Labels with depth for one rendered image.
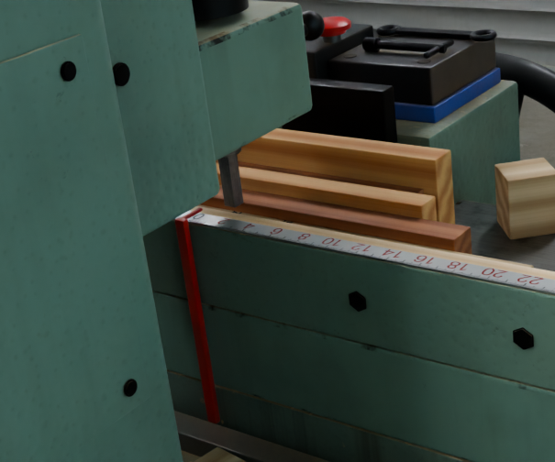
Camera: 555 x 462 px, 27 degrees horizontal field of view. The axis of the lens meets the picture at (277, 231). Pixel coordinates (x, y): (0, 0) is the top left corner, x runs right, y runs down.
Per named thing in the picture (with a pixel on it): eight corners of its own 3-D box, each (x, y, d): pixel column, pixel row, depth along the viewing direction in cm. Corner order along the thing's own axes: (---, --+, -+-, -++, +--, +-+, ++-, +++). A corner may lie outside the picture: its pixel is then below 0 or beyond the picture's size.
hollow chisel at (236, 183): (244, 203, 73) (233, 128, 71) (235, 207, 73) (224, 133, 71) (233, 201, 74) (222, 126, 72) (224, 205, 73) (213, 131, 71)
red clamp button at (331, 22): (360, 28, 85) (358, 15, 85) (337, 38, 83) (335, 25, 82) (326, 27, 87) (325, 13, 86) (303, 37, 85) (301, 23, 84)
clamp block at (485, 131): (527, 190, 90) (524, 80, 87) (443, 258, 81) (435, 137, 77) (370, 168, 99) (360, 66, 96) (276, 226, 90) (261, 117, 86)
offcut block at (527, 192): (545, 214, 78) (544, 156, 77) (560, 233, 75) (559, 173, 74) (496, 221, 78) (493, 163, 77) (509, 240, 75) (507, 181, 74)
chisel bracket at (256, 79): (318, 132, 73) (304, 1, 70) (172, 214, 64) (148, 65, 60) (228, 121, 78) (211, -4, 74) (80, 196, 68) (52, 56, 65)
